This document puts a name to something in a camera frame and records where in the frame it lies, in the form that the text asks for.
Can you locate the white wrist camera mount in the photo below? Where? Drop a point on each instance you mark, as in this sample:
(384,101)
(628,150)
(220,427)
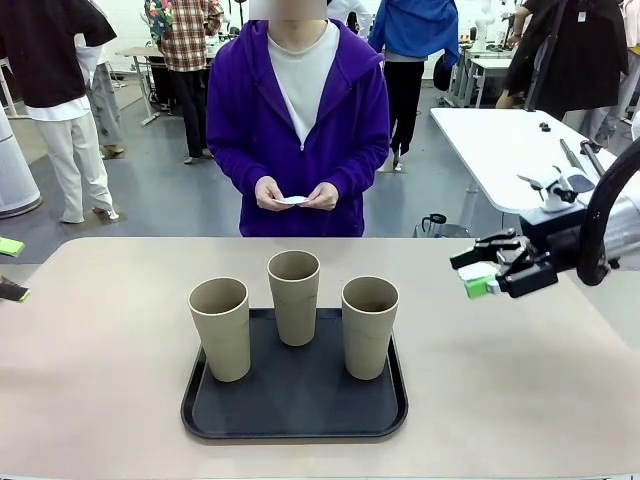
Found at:
(555,197)

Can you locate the white side table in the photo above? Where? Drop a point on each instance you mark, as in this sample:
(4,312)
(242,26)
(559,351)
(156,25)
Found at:
(495,150)

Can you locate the black plastic serving tray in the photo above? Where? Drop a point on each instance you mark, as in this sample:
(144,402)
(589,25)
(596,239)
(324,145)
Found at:
(300,395)

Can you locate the person's left hand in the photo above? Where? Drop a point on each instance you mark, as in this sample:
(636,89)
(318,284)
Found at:
(325,197)

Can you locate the person's left forearm purple sleeve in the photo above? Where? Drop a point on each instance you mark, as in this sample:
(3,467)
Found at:
(360,165)

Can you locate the person in plaid shirt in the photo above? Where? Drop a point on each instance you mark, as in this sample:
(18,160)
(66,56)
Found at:
(187,40)

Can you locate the small black clip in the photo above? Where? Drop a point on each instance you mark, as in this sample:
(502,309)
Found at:
(545,126)

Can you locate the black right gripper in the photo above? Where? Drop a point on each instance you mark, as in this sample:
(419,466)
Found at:
(550,230)

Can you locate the person's right forearm purple sleeve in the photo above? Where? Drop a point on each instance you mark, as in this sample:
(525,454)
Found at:
(235,160)

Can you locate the wood top background table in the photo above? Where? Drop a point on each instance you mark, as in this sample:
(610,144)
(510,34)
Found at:
(142,52)

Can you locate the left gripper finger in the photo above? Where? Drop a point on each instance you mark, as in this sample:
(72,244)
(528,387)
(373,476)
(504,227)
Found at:
(10,246)
(12,291)

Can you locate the beige tall cup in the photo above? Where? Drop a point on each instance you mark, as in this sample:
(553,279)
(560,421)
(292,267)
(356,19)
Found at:
(367,345)
(296,315)
(225,340)

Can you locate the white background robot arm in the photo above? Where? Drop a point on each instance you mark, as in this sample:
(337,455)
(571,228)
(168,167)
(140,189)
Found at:
(482,25)

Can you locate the person in white top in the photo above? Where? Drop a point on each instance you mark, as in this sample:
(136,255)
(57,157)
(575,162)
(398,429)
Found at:
(350,15)

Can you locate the person in black shirt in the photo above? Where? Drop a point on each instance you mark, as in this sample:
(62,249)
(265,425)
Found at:
(45,60)

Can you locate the person in black coat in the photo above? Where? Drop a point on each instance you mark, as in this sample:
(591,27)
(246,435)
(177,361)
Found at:
(575,60)

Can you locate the person in purple hoodie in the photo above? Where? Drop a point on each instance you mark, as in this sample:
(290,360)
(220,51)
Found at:
(250,125)

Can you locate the black lidded jug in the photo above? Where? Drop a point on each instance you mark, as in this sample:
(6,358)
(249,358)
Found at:
(437,225)

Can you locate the black rod with clamp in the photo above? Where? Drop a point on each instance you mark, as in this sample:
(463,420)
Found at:
(592,152)

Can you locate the white scalloped paper coaster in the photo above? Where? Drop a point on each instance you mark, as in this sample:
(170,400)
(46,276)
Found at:
(292,200)

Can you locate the person in grey trousers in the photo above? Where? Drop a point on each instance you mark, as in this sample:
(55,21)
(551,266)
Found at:
(105,105)

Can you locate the white cylindrical appliance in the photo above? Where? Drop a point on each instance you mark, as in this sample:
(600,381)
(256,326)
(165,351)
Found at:
(15,175)

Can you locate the person in blue jacket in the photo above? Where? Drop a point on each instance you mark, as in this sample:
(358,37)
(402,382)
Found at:
(415,30)

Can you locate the white background desk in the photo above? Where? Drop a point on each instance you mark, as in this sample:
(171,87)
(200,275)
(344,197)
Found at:
(487,65)

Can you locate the person's right hand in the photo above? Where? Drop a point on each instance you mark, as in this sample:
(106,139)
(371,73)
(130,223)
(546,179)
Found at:
(267,192)

